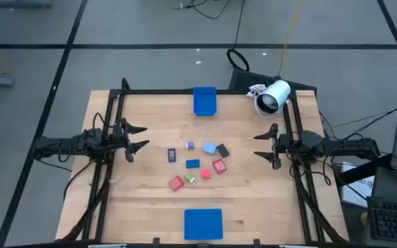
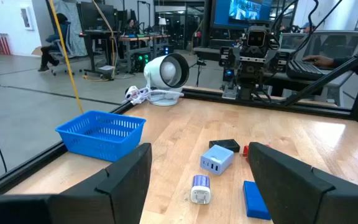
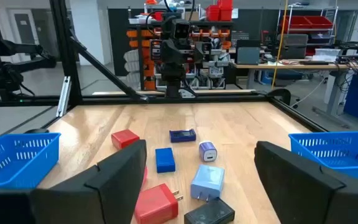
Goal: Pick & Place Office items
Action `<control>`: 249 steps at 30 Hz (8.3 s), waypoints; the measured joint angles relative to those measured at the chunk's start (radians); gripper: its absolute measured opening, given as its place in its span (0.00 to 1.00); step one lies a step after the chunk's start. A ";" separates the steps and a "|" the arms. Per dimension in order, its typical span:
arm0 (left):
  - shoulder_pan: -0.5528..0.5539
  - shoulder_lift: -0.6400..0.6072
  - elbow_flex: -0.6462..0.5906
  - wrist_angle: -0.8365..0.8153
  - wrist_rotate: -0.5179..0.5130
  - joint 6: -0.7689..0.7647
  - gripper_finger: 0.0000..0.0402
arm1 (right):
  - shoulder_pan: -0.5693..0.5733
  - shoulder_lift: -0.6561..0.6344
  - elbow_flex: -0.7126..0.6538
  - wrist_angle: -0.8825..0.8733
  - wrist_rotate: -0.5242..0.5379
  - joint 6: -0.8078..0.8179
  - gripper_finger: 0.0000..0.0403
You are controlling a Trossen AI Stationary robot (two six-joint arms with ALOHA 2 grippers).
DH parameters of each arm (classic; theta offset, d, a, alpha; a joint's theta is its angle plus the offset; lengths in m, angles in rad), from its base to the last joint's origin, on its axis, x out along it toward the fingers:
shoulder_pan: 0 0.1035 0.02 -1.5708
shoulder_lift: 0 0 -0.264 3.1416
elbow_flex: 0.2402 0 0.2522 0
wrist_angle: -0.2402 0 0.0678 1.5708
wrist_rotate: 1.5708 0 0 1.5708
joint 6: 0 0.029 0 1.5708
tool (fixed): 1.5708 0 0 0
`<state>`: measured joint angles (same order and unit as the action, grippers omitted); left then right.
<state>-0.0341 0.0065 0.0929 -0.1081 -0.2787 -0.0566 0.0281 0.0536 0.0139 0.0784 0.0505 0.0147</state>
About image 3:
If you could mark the black neighbouring robot arm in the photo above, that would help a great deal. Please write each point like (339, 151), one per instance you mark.
(8, 71)

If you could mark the parts rack with orange bins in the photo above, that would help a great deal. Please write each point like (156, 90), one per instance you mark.
(132, 33)

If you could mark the red plastic tray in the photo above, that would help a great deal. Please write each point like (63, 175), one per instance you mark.
(320, 21)
(295, 22)

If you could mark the red wall charger with prongs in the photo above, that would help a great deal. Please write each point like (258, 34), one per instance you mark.
(155, 205)

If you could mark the black curved frame hook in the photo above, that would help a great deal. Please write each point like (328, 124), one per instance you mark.
(280, 93)

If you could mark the purple white USB charger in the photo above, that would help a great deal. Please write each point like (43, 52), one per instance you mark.
(208, 151)

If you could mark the dark grey laptop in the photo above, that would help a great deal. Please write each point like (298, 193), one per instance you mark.
(248, 56)

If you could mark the red storage bin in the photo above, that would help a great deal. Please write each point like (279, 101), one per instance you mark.
(212, 13)
(225, 11)

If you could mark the white black arm base bracket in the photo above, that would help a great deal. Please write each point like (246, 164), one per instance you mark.
(187, 93)

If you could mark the red rectangular adapter block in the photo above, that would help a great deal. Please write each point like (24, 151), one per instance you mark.
(124, 140)

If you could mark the wooden top desk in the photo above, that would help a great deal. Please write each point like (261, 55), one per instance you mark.
(259, 66)

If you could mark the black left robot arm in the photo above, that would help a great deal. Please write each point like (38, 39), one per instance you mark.
(174, 77)

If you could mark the dark blue device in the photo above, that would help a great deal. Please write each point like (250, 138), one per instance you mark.
(182, 136)

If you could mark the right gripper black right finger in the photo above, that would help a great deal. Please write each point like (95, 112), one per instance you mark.
(306, 199)

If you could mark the blue rectangular block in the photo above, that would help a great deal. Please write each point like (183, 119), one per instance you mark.
(165, 160)

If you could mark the blue slotted plastic basket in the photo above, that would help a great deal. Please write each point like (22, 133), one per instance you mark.
(322, 155)
(26, 161)

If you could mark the black wall charger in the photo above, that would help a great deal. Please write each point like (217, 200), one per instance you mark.
(210, 213)

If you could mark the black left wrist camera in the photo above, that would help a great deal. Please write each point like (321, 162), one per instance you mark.
(181, 29)

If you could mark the light blue wall charger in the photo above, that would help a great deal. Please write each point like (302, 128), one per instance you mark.
(207, 182)

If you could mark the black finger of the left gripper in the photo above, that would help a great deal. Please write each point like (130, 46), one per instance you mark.
(166, 51)
(200, 53)

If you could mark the silver aluminium bar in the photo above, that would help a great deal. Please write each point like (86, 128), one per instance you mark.
(63, 96)

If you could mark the black aluminium table frame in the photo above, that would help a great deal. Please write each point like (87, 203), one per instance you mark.
(65, 46)

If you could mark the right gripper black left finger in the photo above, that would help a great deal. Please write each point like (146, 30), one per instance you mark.
(110, 193)

